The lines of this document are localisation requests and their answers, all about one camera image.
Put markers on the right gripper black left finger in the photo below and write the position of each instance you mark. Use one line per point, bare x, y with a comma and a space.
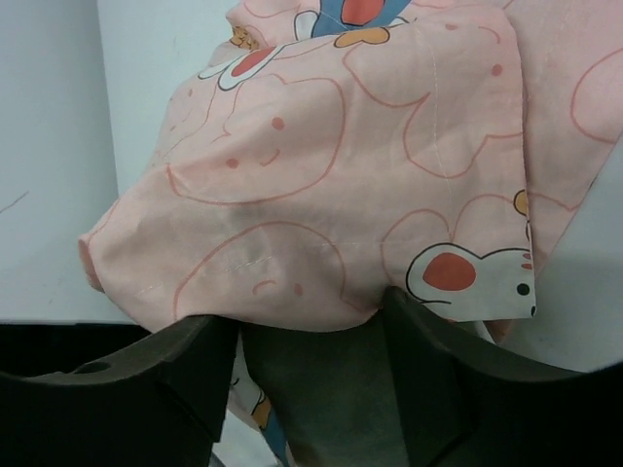
114, 395

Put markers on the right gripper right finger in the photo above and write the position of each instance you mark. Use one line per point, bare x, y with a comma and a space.
463, 401

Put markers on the pink cartoon print pillowcase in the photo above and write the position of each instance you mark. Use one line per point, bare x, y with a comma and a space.
332, 149

